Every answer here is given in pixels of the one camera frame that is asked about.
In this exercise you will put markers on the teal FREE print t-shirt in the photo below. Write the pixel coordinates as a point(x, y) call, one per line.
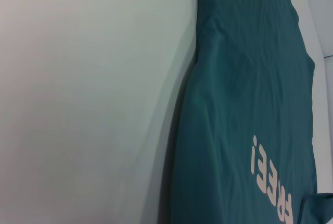
point(247, 78)

